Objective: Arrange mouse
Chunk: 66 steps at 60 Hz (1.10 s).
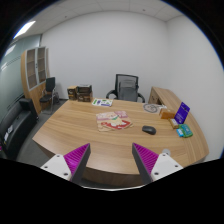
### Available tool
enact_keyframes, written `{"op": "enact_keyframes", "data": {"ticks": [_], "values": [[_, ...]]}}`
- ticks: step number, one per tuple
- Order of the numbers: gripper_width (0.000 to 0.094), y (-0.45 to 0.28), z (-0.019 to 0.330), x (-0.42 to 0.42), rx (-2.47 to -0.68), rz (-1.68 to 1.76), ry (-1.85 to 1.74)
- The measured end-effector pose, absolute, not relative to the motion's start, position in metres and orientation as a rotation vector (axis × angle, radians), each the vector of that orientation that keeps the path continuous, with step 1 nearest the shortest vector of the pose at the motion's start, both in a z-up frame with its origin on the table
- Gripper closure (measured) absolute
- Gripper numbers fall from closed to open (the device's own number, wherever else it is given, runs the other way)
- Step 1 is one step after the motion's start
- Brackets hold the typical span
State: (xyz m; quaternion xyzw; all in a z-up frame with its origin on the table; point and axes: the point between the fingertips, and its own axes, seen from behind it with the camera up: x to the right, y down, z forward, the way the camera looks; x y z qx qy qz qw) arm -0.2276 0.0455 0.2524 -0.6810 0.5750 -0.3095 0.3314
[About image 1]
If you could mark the round coaster with cable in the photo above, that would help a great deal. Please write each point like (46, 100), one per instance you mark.
(152, 108)

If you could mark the purple card box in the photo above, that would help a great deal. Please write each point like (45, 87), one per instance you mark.
(182, 113)

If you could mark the ceiling light panel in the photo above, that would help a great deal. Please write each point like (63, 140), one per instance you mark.
(24, 29)

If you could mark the patterned mouse pad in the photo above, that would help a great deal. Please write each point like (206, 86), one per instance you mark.
(111, 121)

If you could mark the black computer mouse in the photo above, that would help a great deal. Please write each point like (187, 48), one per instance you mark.
(149, 129)

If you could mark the small yellow box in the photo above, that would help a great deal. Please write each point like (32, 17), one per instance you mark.
(174, 123)

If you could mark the black leather sofa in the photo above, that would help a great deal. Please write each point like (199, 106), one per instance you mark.
(16, 125)

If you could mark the wooden glass-door cabinet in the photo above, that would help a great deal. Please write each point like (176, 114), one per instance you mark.
(34, 72)

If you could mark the white green paper sheet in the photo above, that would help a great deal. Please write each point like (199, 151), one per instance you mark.
(102, 102)

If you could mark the small brown cardboard box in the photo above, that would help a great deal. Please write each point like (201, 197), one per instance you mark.
(72, 92)

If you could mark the dark cardboard box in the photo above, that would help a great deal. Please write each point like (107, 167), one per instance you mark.
(84, 93)

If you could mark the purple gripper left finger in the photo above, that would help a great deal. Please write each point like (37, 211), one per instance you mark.
(70, 166)

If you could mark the wooden side cabinet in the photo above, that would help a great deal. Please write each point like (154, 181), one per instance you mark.
(165, 97)

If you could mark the green blue packet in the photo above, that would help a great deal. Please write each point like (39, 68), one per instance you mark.
(184, 131)

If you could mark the wooden desk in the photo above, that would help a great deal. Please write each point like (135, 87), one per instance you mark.
(111, 160)

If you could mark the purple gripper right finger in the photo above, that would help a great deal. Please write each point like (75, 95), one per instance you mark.
(153, 166)

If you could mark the black mesh office chair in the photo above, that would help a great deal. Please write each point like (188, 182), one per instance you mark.
(126, 88)

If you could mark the orange wooden box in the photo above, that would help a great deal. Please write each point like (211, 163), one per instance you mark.
(166, 113)

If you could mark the black visitor chair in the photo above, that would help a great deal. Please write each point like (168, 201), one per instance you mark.
(49, 91)

